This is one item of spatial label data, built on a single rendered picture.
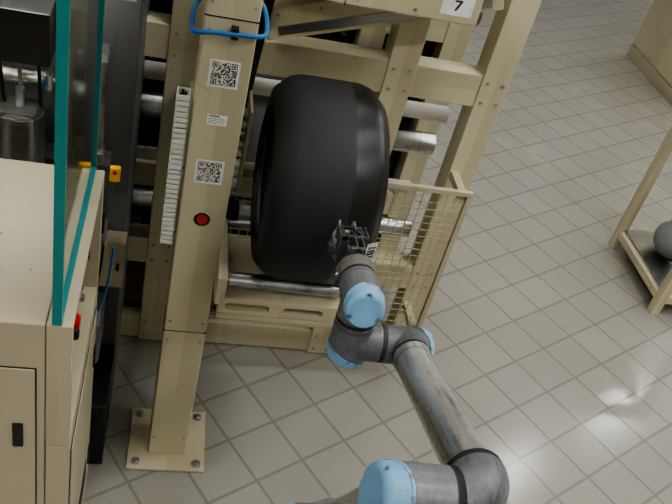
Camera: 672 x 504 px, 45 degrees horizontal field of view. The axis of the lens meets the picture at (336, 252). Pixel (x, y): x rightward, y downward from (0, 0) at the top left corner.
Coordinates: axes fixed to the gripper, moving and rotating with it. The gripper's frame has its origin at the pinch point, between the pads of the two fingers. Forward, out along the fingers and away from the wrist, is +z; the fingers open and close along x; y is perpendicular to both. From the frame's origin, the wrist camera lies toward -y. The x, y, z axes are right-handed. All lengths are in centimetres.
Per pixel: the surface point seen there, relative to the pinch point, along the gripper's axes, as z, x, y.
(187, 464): 32, 26, -119
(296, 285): 18.4, 4.5, -29.8
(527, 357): 101, -126, -112
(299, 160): 7.5, 12.9, 14.8
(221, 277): 14.3, 26.7, -26.9
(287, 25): 57, 15, 33
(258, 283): 18.2, 15.6, -30.3
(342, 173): 6.1, 1.7, 13.5
